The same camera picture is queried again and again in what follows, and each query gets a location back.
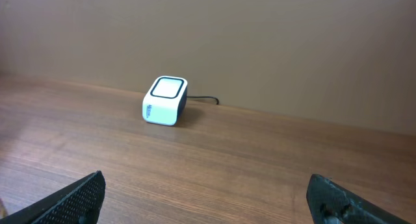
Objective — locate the white barcode scanner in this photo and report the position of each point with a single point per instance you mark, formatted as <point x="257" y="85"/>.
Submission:
<point x="165" y="100"/>

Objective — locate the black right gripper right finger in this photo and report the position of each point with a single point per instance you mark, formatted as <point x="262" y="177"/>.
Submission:
<point x="330" y="203"/>

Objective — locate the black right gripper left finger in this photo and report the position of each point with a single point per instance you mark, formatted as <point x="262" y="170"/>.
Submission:
<point x="78" y="203"/>

